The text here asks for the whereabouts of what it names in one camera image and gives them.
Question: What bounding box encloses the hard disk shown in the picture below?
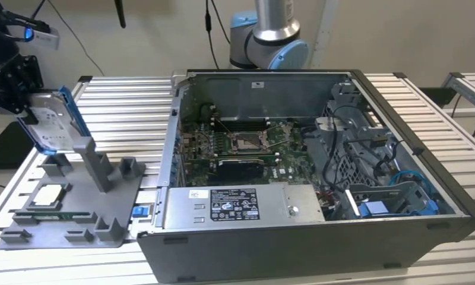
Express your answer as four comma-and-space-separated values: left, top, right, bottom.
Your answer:
15, 85, 91, 156

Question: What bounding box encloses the blue plastic disk carrier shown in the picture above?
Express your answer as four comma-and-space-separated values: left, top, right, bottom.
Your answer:
358, 201, 393, 219

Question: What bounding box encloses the metal disk bay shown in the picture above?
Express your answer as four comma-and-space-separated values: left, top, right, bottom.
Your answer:
346, 180, 441, 220

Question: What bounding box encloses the black antenna rod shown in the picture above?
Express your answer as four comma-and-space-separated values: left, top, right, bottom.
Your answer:
114, 0, 127, 29

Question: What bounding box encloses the silver CPU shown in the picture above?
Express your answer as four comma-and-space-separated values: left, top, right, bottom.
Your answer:
27, 183, 71, 210

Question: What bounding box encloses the green RAM stick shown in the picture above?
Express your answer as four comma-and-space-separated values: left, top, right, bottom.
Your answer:
13, 209, 92, 223

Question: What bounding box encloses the grey plastic parts rack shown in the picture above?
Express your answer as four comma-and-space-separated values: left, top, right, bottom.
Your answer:
0, 136, 148, 253

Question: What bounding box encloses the blue case latch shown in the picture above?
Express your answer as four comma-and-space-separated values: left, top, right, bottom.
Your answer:
130, 205, 148, 220

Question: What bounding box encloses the silver power supply unit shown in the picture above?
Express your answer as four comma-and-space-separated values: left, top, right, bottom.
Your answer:
162, 183, 326, 231

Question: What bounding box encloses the CPU socket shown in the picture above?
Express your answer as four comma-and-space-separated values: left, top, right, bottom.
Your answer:
228, 132, 270, 154

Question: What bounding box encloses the black graphics card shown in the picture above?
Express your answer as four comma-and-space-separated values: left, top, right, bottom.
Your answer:
216, 159, 265, 182

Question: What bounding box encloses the green motherboard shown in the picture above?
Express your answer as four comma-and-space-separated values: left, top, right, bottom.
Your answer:
180, 118, 326, 191

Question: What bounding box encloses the black open PC case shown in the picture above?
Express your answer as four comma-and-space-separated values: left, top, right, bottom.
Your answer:
136, 68, 475, 284

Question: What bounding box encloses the small black box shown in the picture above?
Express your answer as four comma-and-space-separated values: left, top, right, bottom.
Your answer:
419, 87, 459, 109

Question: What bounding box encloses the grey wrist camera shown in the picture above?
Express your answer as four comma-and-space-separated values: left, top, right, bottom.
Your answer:
23, 25, 62, 50

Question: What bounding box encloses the black hanging cable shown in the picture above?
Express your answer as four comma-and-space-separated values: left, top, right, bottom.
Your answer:
204, 0, 222, 69

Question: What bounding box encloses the blue wire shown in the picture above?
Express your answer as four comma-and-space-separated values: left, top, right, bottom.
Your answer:
390, 169, 439, 214

